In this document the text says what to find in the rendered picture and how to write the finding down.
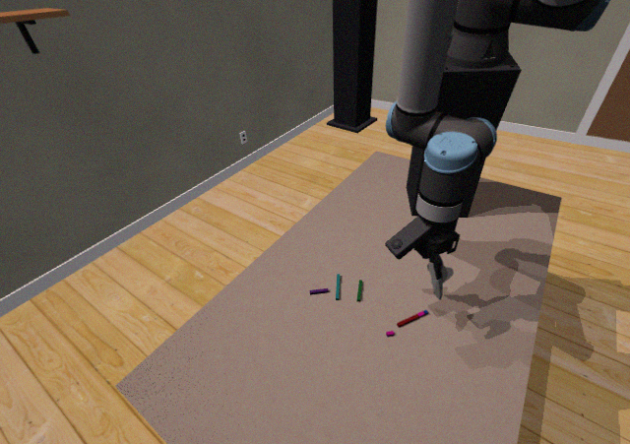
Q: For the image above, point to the red rod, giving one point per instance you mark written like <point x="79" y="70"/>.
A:
<point x="406" y="321"/>

